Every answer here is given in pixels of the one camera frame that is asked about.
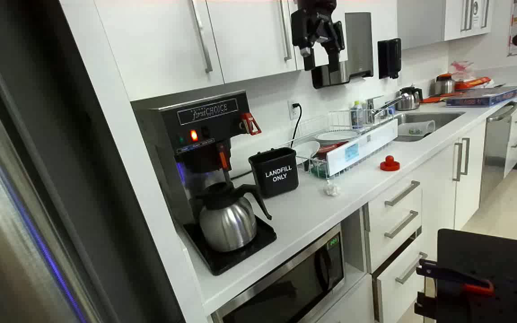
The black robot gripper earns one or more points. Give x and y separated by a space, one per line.
317 20

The white paper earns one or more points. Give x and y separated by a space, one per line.
333 189

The black landfill bin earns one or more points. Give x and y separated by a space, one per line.
274 174

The steel paper towel dispenser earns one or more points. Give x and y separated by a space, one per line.
360 50

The dish soap bottles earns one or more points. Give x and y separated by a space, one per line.
360 113

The black soap dispenser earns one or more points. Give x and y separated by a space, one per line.
391 58

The white plate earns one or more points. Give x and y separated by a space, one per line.
335 137

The chrome sink faucet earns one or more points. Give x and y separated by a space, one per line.
384 108

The red pack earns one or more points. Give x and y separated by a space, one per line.
323 149

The long white cardboard box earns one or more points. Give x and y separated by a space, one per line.
360 146

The steel kettle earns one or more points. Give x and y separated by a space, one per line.
411 99

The green pack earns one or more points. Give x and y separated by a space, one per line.
319 169

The steel pot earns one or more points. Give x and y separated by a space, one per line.
443 84

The steel kitchen sink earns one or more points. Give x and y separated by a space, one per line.
430 122

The red round knob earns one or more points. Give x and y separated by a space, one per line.
391 163

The orange red package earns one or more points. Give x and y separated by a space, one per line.
473 83

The flat blue box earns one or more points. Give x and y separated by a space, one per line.
486 95

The black coffee maker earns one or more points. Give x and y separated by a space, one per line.
170 137

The steel coffee carafe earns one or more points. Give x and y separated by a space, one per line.
229 224

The steel dishwasher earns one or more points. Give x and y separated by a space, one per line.
497 153

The steel built-in microwave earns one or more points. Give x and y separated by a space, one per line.
289 287

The black pegboard stand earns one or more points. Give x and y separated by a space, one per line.
504 257

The steel refrigerator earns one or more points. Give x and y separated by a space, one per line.
26 180

